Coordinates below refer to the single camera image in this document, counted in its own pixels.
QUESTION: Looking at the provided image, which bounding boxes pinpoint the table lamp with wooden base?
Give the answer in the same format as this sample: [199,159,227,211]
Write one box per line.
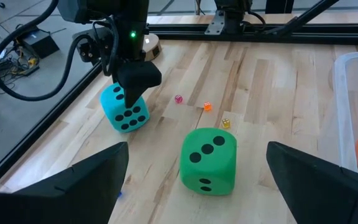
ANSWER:
[144,32,163,62]

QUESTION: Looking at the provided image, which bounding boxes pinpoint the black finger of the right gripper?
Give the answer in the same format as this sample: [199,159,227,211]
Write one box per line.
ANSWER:
[116,61,163,108]

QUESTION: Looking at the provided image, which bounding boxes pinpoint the large green foam die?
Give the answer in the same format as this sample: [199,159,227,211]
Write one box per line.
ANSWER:
[178,127,238,197]

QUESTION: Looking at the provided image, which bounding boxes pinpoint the black power supply box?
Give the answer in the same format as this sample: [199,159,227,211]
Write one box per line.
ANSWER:
[19,27,60,60]

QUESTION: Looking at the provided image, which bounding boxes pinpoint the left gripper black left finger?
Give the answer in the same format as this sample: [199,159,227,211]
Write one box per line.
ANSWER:
[0,141,129,224]

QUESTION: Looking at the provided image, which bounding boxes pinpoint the black aluminium table frame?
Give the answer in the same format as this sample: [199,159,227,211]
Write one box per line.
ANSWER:
[0,0,358,191]

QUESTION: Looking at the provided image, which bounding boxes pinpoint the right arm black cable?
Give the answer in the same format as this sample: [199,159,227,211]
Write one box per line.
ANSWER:
[0,0,90,102]

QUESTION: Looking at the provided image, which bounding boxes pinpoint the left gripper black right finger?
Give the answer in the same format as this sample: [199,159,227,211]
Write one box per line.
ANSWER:
[265,141,358,224]

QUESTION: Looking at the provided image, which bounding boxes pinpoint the silver metal bracket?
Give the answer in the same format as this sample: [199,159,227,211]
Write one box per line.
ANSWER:
[204,11,226,35]

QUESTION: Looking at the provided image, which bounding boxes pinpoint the clear plastic container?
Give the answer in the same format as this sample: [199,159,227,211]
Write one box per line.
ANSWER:
[333,51,358,175]

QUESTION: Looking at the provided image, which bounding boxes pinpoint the tangled floor cables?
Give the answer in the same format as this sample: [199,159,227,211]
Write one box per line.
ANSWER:
[0,46,42,103]

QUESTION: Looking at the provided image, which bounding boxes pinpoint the large cyan foam die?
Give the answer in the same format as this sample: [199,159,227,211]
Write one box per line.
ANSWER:
[100,82,151,134]

